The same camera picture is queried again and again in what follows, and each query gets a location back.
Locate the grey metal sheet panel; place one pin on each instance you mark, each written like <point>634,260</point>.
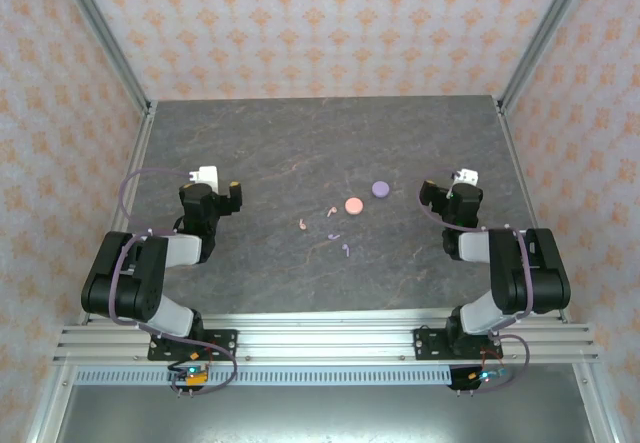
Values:
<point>320,413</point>

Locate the aluminium side rail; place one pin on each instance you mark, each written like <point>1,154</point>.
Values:
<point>135,163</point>
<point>515,163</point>

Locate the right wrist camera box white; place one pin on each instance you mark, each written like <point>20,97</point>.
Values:
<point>467,176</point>

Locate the pink earbud charging case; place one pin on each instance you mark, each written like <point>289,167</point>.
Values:
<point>353,206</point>

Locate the left aluminium frame post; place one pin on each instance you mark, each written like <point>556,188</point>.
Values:
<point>100,38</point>

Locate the purple earbud charging case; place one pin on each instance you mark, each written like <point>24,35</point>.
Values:
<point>380,189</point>

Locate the right aluminium side rail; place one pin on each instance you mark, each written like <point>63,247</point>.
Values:
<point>515,163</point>

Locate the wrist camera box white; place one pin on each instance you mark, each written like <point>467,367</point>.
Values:
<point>467,176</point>
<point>206,175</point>

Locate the right aluminium frame post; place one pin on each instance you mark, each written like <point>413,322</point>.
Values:
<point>545,38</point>

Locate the aluminium frame post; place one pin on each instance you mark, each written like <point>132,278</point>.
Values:
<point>545,38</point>
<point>100,38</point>

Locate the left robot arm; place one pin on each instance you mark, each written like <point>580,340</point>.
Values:
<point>135,283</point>

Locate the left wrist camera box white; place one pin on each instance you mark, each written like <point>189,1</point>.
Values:
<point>206,175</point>

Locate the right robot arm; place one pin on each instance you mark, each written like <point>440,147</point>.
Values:
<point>530,283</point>

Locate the left aluminium side rail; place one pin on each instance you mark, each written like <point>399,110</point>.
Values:
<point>135,163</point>

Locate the aluminium mounting rail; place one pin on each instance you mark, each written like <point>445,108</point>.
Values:
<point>325,335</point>

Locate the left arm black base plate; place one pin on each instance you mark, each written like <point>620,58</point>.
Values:
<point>225,345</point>

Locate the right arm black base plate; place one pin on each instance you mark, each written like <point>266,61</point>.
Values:
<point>425,343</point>

